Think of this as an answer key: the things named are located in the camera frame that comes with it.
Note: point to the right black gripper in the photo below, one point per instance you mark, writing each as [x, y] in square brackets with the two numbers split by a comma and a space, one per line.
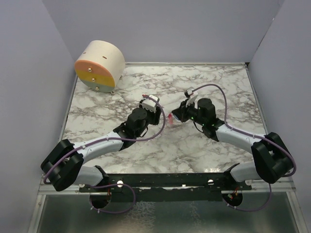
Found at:
[181, 112]

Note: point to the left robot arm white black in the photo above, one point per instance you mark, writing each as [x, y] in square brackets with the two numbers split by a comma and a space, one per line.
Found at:
[64, 166]

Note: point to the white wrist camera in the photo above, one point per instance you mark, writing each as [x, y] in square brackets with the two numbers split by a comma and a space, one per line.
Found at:
[191, 96]
[150, 103]

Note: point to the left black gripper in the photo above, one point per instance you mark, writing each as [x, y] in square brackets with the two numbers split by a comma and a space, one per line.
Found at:
[155, 116]

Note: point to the cream cylinder tricolour face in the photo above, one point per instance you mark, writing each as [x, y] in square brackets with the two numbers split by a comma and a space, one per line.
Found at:
[100, 66]

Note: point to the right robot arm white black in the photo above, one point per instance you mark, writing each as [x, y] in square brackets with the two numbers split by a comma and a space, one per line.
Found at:
[271, 159]

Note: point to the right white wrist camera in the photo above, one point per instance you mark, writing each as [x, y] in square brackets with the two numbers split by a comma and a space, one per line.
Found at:
[191, 96]

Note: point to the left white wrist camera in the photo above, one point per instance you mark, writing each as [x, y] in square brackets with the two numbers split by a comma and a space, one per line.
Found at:
[150, 103]

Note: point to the pink strap keyring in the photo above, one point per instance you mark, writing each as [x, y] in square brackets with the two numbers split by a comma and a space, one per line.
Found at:
[170, 118]

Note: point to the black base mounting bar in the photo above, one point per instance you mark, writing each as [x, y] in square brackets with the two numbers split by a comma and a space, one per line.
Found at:
[152, 187]

